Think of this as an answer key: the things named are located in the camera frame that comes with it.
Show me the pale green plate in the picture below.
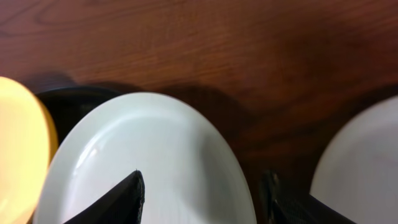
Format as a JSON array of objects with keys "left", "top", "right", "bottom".
[{"left": 33, "top": 93, "right": 256, "bottom": 223}]

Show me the black round serving tray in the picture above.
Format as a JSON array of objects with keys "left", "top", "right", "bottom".
[{"left": 35, "top": 86, "right": 122, "bottom": 144}]

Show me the light blue plate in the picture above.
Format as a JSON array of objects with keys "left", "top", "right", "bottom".
[{"left": 310, "top": 97, "right": 397, "bottom": 224}]

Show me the yellow plate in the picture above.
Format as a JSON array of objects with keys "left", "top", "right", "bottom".
[{"left": 1, "top": 77, "right": 58, "bottom": 223}]

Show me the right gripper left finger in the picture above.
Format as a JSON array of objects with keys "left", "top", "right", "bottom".
[{"left": 65, "top": 170, "right": 145, "bottom": 224}]

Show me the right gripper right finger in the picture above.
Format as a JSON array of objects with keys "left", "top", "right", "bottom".
[{"left": 260, "top": 170, "right": 354, "bottom": 224}]

